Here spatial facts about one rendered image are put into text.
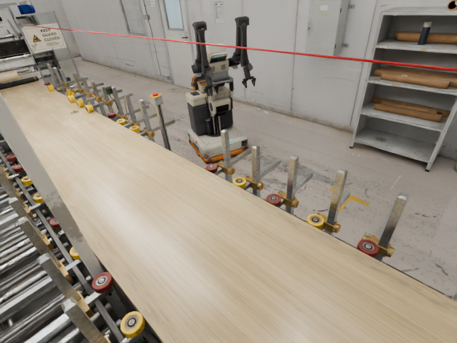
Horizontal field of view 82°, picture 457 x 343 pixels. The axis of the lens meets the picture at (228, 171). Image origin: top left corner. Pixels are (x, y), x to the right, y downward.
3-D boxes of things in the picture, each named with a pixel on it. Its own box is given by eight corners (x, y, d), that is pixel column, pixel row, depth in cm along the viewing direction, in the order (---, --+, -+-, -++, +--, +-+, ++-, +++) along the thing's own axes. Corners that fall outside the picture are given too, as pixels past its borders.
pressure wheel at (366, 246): (375, 260, 120) (381, 243, 114) (368, 272, 116) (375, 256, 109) (356, 251, 125) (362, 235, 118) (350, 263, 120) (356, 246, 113)
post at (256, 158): (256, 205, 180) (255, 143, 152) (260, 207, 178) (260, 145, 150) (253, 207, 178) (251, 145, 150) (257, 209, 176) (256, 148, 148)
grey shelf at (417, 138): (362, 135, 373) (394, 7, 284) (438, 155, 320) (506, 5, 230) (349, 148, 348) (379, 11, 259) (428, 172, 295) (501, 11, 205)
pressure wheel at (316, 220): (322, 241, 131) (324, 225, 124) (305, 239, 133) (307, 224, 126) (320, 229, 137) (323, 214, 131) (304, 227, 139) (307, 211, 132)
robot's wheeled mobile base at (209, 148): (188, 143, 382) (185, 128, 367) (228, 133, 402) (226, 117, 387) (205, 166, 331) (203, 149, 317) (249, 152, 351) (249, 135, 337)
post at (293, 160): (287, 218, 164) (292, 153, 136) (292, 221, 162) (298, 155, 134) (284, 222, 162) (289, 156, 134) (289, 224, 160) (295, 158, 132)
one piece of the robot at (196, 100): (192, 137, 369) (181, 76, 321) (226, 126, 387) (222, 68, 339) (200, 147, 344) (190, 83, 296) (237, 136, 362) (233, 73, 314)
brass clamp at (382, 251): (364, 237, 131) (366, 231, 128) (393, 252, 123) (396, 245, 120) (358, 245, 128) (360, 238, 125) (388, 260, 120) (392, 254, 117)
